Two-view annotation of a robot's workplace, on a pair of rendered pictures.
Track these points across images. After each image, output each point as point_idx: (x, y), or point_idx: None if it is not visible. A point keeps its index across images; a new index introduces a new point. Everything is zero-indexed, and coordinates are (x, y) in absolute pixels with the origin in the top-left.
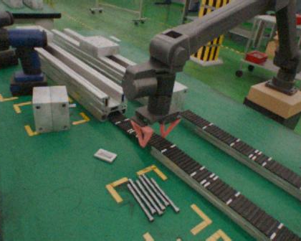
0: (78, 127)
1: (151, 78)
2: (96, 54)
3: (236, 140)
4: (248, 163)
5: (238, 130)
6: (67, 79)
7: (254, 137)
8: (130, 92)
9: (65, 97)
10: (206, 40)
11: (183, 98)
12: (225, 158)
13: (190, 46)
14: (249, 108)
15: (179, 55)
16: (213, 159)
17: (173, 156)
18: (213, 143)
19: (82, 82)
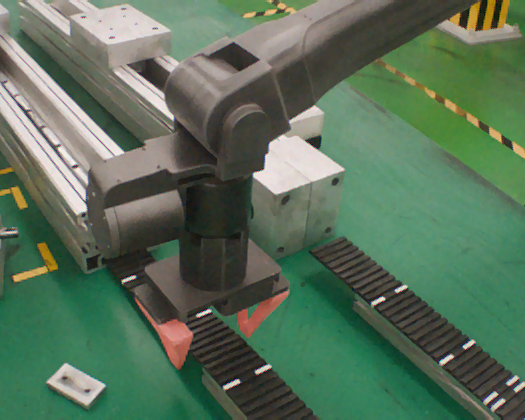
0: (25, 290)
1: (163, 196)
2: (105, 61)
3: (465, 343)
4: (483, 417)
5: (486, 301)
6: (16, 145)
7: None
8: (104, 240)
9: None
10: (349, 66)
11: (333, 200)
12: (423, 400)
13: (285, 95)
14: None
15: (240, 130)
16: (388, 403)
17: (254, 402)
18: (399, 347)
19: (41, 159)
